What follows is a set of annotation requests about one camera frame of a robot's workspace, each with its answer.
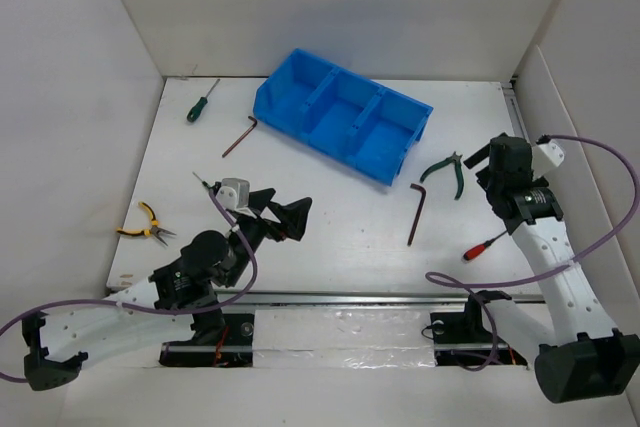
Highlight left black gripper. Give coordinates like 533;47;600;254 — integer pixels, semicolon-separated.
224;188;311;287

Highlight green-handled cutting pliers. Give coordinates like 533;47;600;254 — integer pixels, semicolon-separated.
419;152;465;201

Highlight brown hex key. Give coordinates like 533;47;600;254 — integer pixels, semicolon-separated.
407;183;427;247
221;116;258;158

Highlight red-handled screwdriver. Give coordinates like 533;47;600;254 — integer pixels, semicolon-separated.
462;231;507;262

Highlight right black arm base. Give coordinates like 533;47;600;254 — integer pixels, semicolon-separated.
421;290;529;372

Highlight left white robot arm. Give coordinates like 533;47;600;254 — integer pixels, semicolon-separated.
20;178;312;391

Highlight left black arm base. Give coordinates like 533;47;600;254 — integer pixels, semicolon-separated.
159;313;255;368

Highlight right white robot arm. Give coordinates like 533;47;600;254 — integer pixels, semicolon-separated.
461;133;639;404

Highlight blue three-compartment plastic bin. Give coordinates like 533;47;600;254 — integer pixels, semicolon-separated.
253;49;433;186

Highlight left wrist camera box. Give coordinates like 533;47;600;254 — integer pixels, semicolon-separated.
216;178;250;212

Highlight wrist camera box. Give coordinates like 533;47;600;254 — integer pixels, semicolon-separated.
216;178;250;212
531;140;565;180

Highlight aluminium side rail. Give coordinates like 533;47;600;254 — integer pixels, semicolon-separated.
501;84;529;140

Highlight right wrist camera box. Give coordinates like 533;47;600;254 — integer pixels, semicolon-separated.
531;140;565;180

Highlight aluminium front rail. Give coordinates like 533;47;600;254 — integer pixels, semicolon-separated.
107;289;549;308

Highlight yellow-handled needle-nose pliers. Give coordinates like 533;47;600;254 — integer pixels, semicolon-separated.
115;201;175;246

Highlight large green-handled screwdriver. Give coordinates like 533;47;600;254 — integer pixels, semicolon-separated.
186;78;221;123

